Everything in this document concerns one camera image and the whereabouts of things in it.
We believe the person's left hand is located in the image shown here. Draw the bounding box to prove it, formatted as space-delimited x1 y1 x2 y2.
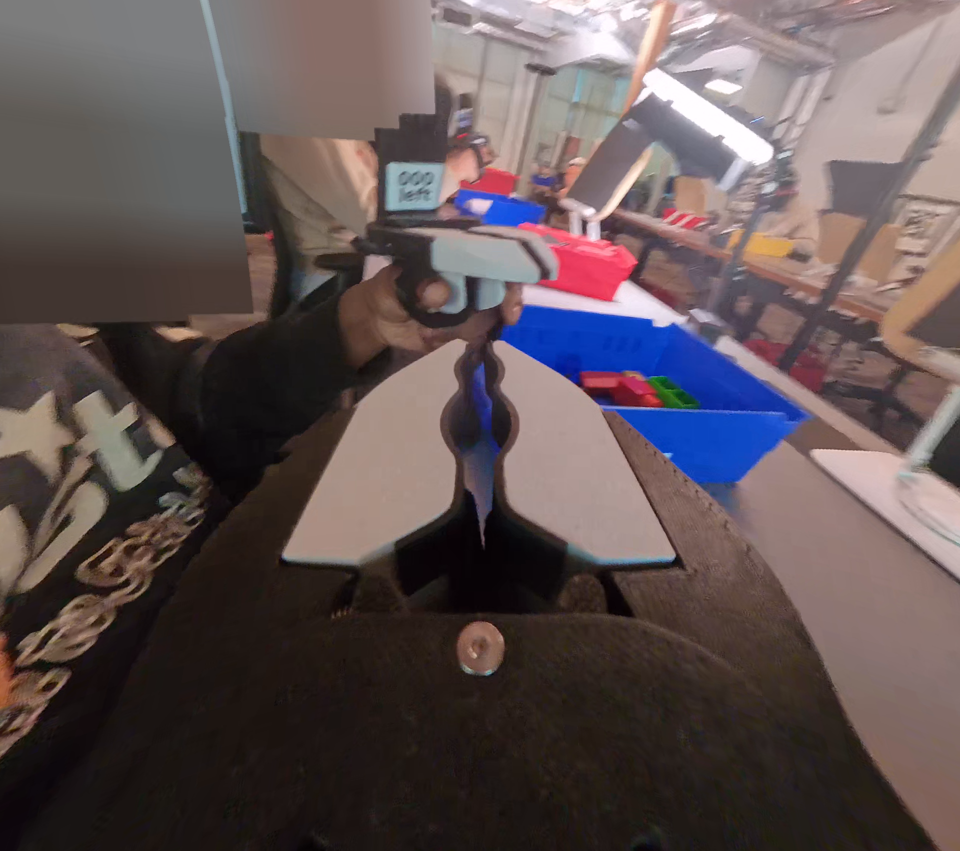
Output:
339 266 524 359

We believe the red plastic bin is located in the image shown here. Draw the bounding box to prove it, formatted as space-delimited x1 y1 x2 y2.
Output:
463 167 520 196
517 223 640 302

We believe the wall tag sign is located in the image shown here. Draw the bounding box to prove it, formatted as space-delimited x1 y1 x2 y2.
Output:
900 202 948 256

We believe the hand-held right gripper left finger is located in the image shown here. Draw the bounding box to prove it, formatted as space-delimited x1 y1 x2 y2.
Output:
281 339 462 567

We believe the small blue plastic bin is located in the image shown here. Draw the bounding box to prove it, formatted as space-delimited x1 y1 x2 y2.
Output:
453 187 547 227

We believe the blue bin with tag sticker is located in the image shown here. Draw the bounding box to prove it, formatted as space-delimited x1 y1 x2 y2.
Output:
472 302 811 486

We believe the black panel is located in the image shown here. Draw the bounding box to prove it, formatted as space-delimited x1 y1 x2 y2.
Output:
827 159 905 215

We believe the studio light panel on stand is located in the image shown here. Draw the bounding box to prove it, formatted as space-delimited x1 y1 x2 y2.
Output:
632 67 777 192

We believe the black board on white stand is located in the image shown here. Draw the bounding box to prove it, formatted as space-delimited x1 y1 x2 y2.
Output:
810 249 960 582
564 118 655 243

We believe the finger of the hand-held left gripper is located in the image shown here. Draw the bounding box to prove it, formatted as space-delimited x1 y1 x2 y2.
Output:
468 223 561 282
429 237 545 287

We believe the red toy block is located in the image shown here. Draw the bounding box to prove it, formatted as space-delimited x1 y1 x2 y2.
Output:
579 369 665 410

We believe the long wooden workbench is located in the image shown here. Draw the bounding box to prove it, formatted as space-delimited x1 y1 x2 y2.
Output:
611 209 894 323

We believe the black printed shirt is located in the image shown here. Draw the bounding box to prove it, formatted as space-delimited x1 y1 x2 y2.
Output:
0 322 222 762

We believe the cardboard box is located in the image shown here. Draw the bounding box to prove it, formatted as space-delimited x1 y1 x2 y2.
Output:
817 209 905 282

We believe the green toy block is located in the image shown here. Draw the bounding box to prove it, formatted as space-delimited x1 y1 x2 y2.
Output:
647 374 702 411

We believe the black floor lamp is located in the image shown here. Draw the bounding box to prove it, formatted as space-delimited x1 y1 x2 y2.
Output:
521 63 556 177

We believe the black stand pole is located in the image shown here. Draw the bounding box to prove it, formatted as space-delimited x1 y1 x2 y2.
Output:
778 71 960 372

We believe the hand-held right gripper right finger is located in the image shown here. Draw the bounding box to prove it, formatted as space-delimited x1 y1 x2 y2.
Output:
491 339 678 567

